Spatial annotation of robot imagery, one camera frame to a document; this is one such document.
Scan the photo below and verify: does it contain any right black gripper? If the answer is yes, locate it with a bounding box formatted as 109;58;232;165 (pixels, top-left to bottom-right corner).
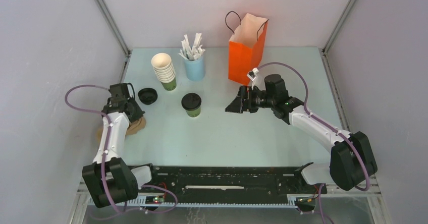
225;85;275;114

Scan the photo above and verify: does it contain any brown cardboard cup carrier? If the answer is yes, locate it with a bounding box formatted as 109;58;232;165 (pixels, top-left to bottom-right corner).
95;117;146;143

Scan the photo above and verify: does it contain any orange paper bag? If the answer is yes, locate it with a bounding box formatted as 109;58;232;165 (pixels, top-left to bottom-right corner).
225;11;269;85

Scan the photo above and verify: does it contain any green paper coffee cup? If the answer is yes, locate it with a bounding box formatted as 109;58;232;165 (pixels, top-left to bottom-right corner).
185;107;201;118

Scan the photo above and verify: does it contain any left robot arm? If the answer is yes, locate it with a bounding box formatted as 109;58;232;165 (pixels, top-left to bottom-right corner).
82;96;159;208

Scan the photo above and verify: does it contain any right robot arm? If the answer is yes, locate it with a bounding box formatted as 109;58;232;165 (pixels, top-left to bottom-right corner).
225;74;378;193

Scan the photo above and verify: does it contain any black plastic lid stack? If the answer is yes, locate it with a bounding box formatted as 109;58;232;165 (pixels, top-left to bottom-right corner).
137;88;158;105

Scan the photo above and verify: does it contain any light blue holder cup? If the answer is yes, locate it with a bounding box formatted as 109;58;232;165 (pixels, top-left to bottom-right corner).
183;55;205;81

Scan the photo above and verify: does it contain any stack of paper cups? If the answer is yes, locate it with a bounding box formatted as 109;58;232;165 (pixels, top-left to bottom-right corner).
151;53;177;91

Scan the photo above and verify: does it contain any white stirrer packets bundle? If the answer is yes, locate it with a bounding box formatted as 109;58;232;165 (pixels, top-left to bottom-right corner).
179;33;205;61

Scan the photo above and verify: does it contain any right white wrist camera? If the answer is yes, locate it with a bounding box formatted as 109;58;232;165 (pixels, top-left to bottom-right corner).
247;68;259;88

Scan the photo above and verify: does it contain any black metal base rail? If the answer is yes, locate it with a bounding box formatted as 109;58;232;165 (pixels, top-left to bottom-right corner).
117;166;319;208

